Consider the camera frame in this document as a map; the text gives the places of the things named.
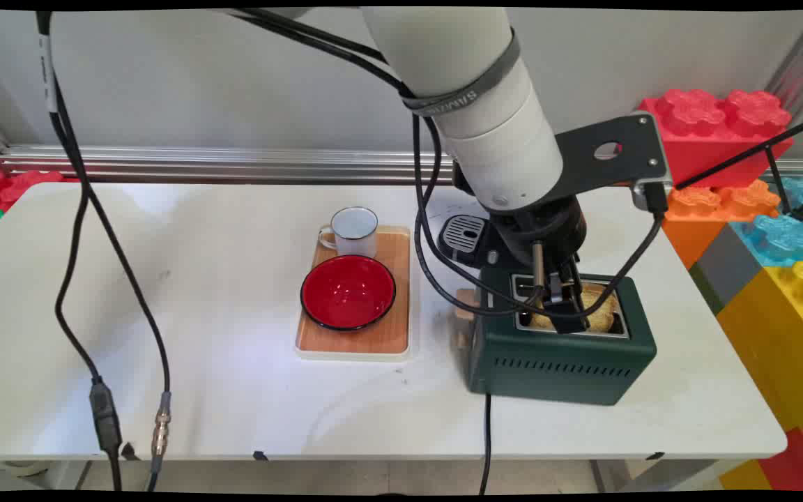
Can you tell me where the light blue toy brick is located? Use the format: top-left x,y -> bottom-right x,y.
731,176 -> 803,268

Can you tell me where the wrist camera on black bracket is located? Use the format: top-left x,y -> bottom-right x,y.
553,112 -> 674,214

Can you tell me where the toasted bread slice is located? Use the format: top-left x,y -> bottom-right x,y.
528,282 -> 620,333

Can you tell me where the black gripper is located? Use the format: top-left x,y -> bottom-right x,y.
489,195 -> 592,335

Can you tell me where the orange toy brick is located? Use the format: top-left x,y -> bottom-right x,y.
661,180 -> 783,270

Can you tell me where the grey toy brick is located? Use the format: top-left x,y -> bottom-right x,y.
694,223 -> 766,309

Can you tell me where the yellow toy brick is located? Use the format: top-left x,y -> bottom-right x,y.
715,261 -> 803,476

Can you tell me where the dark green toaster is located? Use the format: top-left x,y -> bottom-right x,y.
468,259 -> 658,406

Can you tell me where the black cable with silver connector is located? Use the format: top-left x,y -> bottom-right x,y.
34,8 -> 668,493

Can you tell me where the small red toy brick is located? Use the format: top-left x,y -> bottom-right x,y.
0,169 -> 86,215

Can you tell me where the red bowl with black rim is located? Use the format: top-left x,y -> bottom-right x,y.
300,254 -> 397,331

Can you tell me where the white enamel mug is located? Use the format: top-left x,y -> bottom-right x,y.
317,206 -> 380,259

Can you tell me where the black toaster power cord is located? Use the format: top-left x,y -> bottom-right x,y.
478,394 -> 494,496

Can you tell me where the black tripod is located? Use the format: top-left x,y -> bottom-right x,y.
675,112 -> 803,226

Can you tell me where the grey velcro strap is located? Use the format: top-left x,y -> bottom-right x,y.
401,28 -> 522,118

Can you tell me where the wooden serving tray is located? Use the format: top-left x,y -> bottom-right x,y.
295,225 -> 413,361

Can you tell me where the black capsule coffee machine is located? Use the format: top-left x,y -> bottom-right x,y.
438,213 -> 514,270

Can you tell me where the large red toy brick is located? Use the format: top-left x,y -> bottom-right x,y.
635,89 -> 795,189

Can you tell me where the horizontal aluminium rail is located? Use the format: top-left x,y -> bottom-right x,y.
0,144 -> 803,186

